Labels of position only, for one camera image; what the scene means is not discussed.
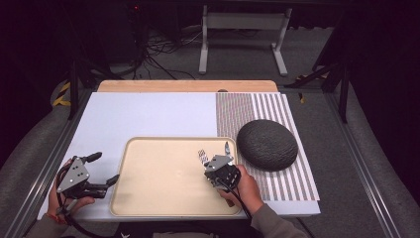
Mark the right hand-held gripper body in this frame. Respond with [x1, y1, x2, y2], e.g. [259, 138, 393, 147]
[203, 153, 243, 192]

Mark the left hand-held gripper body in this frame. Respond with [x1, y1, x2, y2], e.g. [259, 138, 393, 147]
[55, 156, 109, 200]

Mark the beige plastic tray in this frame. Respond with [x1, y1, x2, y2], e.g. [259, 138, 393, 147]
[109, 136, 244, 218]

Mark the person's left hand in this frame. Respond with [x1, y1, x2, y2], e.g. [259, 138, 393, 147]
[47, 158, 97, 218]

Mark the person's right hand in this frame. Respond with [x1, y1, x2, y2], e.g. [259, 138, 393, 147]
[217, 164, 265, 216]

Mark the dark grey round bowl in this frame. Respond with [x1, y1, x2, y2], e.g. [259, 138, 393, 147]
[236, 119, 300, 173]

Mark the striped place mat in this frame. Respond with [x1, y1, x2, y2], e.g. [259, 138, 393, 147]
[215, 91, 321, 202]

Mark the yellow and black tape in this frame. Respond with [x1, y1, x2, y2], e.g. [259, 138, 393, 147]
[51, 81, 72, 108]

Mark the white board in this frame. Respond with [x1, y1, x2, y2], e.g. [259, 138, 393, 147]
[36, 91, 322, 222]

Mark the black metal stand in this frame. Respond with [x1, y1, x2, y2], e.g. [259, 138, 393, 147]
[66, 58, 124, 121]
[286, 60, 352, 125]

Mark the wooden table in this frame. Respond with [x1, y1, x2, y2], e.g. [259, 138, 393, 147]
[96, 79, 279, 94]

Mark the grey metal stand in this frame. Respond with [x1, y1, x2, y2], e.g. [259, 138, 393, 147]
[197, 4, 293, 77]

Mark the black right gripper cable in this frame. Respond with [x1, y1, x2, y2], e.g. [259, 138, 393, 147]
[215, 178, 254, 222]

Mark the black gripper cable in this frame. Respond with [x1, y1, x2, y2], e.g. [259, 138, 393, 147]
[54, 165, 117, 238]
[215, 178, 254, 222]

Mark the aluminium frame rail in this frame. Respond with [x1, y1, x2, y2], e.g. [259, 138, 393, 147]
[320, 91, 402, 238]
[2, 88, 97, 238]

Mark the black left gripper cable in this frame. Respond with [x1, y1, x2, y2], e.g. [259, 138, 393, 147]
[54, 165, 117, 238]

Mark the bundle of black floor cables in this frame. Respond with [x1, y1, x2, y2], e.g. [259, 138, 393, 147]
[132, 28, 206, 80]

